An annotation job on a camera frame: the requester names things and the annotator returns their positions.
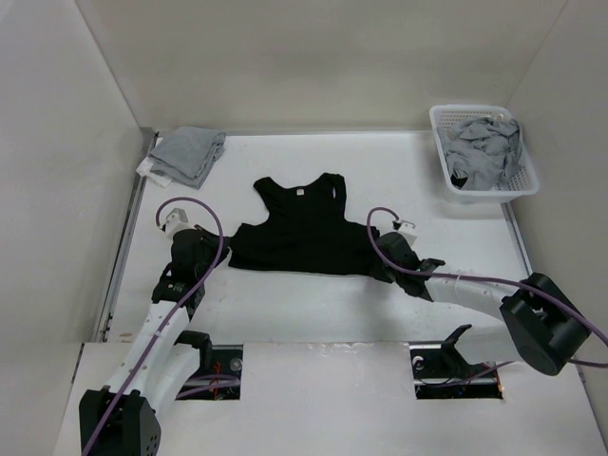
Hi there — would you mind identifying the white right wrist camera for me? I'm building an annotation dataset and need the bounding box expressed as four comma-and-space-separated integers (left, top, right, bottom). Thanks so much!
392, 219, 418, 246

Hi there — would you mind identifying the folded grey tank top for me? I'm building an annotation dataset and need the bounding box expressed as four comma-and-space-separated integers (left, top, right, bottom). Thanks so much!
149, 126, 226, 189

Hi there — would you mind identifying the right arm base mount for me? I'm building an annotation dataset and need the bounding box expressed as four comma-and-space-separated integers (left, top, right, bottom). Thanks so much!
409, 325, 503, 400

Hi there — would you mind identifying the white plastic laundry basket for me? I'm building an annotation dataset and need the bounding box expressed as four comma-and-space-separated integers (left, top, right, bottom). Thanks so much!
428, 104, 540, 203

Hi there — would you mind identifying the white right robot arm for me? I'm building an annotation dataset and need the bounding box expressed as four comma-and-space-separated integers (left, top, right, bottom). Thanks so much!
371, 232, 592, 376

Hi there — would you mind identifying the grey tank top in basket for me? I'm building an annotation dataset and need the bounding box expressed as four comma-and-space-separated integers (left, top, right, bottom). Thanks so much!
438, 116, 523, 191

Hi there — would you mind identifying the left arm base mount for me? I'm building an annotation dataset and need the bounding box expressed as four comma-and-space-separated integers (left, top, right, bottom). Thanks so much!
177, 345, 243, 401

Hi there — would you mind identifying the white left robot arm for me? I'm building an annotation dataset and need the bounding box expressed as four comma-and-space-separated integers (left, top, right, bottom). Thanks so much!
79, 228, 229, 455

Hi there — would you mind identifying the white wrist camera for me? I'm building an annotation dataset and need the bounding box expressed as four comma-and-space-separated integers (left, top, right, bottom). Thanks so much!
392, 219, 418, 246
161, 208, 192, 238

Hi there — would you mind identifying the black tank top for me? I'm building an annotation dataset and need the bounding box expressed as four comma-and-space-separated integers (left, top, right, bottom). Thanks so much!
229, 173, 377, 276

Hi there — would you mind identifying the folded white tank top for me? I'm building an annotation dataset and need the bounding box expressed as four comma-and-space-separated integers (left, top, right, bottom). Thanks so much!
136, 158, 172, 188

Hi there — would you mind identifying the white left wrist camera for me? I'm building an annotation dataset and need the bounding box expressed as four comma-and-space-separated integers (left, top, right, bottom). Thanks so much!
161, 208, 192, 238

